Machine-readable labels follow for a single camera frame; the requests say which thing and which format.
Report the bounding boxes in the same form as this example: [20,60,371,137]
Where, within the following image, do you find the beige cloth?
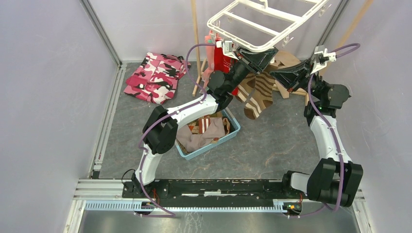
[269,50,310,99]

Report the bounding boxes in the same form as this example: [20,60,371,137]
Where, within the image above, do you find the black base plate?
[122,179,308,208]

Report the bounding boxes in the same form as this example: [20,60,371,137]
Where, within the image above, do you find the pink sock green patches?
[202,30,220,90]

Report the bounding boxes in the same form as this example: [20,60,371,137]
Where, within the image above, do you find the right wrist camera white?
[310,45,336,74]

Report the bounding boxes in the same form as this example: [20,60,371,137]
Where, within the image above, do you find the brown striped sock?
[244,72,275,119]
[236,74,256,103]

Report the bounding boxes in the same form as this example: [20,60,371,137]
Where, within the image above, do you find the pink camouflage cloth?
[123,52,191,104]

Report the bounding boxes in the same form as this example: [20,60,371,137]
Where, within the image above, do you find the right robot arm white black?
[270,61,363,207]

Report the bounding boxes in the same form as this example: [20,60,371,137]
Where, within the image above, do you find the blue plastic basket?
[175,108,240,160]

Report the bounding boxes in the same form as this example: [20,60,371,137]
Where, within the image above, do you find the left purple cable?
[137,43,223,218]

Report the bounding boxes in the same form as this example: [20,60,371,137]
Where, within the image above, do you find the wooden hanger stand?
[190,0,376,107]

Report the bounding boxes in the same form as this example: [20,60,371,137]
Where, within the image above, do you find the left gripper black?
[225,46,278,93]

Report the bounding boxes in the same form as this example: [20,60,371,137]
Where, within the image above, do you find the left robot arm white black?
[132,47,278,198]

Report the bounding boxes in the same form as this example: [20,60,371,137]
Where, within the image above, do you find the red sock white trim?
[213,47,232,73]

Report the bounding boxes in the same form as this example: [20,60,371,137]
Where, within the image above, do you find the brown beige socks pile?
[176,112,231,153]

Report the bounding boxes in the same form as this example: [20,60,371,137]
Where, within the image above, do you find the white clip hanger frame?
[207,0,336,52]

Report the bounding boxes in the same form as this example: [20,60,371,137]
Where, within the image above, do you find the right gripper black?
[269,59,328,100]

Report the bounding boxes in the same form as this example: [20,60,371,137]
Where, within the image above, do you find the red sock white stars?
[223,56,239,96]

